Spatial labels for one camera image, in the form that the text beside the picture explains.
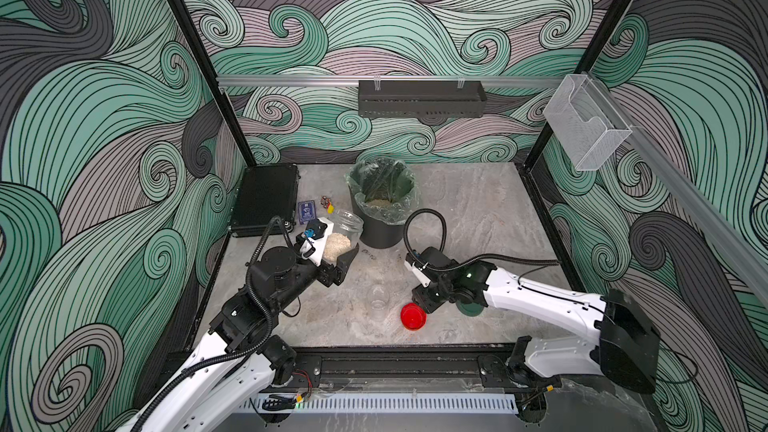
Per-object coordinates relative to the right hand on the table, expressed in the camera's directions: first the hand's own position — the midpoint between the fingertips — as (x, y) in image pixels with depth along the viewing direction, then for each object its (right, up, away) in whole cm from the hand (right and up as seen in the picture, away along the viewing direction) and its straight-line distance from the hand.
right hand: (416, 298), depth 79 cm
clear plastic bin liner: (-8, +30, +19) cm, 36 cm away
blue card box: (-36, +22, +25) cm, 49 cm away
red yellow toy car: (-29, +24, +28) cm, 47 cm away
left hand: (-19, +19, -13) cm, 30 cm away
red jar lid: (0, -6, +3) cm, 7 cm away
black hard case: (-53, +28, +31) cm, 68 cm away
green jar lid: (+16, -4, +4) cm, 17 cm away
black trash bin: (-11, +16, +13) cm, 23 cm away
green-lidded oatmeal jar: (-18, +18, -10) cm, 28 cm away
